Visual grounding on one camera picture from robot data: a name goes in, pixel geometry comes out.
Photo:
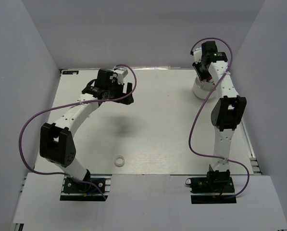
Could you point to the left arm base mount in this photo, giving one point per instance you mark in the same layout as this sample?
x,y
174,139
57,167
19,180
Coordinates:
x,y
75,191

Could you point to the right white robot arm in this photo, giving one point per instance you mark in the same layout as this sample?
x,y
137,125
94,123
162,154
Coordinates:
x,y
214,79

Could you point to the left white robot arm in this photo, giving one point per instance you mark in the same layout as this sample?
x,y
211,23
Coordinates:
x,y
57,139

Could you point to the white round divided container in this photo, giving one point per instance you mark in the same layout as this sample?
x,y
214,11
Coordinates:
x,y
201,88

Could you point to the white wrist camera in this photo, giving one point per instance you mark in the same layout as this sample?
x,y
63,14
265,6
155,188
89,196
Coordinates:
x,y
120,73
197,55

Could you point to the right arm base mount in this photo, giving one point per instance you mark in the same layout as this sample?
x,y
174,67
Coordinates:
x,y
215,188

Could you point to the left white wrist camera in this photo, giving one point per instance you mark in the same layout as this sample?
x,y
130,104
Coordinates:
x,y
120,73

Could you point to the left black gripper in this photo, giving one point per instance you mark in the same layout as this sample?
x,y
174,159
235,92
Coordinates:
x,y
120,86

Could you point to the white tape roll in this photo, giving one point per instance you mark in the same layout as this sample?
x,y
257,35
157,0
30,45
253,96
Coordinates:
x,y
119,161

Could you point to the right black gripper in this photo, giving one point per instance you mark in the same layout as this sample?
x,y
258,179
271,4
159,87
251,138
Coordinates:
x,y
202,76

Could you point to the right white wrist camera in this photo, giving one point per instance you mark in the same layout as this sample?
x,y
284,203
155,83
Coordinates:
x,y
197,55

